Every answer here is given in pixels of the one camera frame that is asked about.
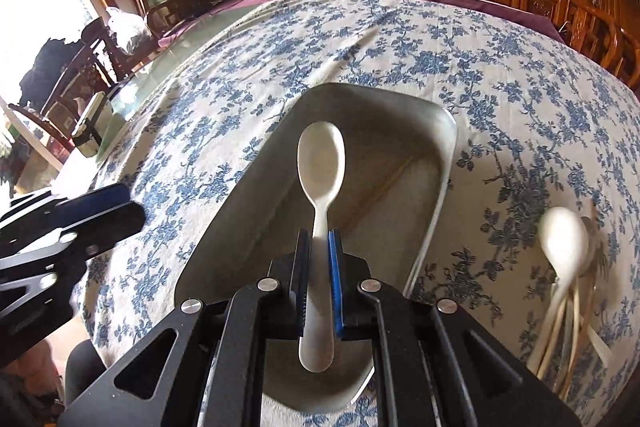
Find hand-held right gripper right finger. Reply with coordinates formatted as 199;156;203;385
327;229;583;427

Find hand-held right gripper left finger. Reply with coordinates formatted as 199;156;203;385
57;229;313;427

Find grey rectangular tray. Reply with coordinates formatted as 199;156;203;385
175;82;458;413

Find window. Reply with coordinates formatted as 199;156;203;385
0;0;99;94

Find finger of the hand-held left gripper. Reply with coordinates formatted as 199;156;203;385
0;183;133;238
0;201;147;308

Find wooden chopstick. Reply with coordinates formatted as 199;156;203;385
562;282;585;388

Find large white ceramic spoon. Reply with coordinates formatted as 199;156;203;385
522;206;591;375

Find carved wooden armchair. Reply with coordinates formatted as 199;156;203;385
555;0;640;88

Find white plastic spoon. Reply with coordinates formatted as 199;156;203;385
297;122;346;373

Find dark wooden chair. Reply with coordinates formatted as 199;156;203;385
7;19;123;152

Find white plastic bag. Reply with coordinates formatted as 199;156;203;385
105;7;152;56

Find black garment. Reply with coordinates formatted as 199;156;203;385
20;38;77;108

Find blue floral tablecloth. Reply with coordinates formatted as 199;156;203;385
47;0;640;427

